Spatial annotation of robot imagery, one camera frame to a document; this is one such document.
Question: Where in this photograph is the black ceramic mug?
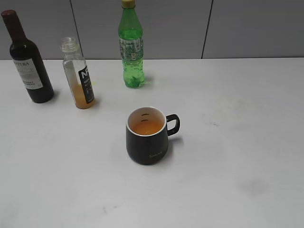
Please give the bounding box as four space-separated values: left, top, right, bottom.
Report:
126 106 181 165

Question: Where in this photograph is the NFC orange juice bottle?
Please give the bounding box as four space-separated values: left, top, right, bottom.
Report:
60 37 95 109

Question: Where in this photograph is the green plastic soda bottle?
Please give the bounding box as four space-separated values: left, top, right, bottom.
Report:
118 0 145 88

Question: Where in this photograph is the dark red wine bottle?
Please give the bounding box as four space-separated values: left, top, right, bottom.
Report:
1 9 54 103

